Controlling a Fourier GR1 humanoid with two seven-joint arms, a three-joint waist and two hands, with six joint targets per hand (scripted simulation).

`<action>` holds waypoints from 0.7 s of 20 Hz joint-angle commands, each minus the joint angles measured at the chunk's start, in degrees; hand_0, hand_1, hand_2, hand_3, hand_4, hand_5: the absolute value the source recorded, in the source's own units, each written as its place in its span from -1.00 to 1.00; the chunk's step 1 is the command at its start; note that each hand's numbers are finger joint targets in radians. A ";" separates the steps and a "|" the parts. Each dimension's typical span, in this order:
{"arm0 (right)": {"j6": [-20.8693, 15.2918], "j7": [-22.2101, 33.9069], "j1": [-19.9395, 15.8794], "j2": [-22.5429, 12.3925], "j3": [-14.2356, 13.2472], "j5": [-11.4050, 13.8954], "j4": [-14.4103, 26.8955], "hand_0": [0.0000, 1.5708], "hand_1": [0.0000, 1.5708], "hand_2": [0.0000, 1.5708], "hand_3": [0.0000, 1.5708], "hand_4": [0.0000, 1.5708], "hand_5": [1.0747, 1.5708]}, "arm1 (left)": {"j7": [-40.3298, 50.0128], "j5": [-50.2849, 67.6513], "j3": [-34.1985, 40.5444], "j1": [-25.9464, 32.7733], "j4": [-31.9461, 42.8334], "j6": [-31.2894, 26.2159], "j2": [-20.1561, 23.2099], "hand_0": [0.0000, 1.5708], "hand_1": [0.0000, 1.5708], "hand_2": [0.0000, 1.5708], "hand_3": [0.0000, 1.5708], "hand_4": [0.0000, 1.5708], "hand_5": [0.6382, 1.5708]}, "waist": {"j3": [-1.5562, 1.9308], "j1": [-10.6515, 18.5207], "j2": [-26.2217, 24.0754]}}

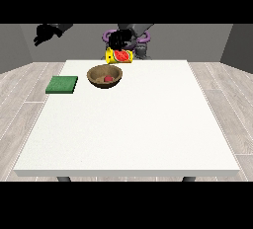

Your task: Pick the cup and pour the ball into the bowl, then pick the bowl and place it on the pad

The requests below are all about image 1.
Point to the brown wooden bowl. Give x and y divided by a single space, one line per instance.
99 75

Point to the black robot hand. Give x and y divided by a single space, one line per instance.
119 38
46 33

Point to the green square pad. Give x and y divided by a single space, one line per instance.
62 84

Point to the yellow cup with melon print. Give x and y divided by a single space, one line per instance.
121 57

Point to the dark table leg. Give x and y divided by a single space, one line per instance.
189 179
64 179

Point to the small red ball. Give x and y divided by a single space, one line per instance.
108 79

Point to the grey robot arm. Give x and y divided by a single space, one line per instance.
138 29
65 26

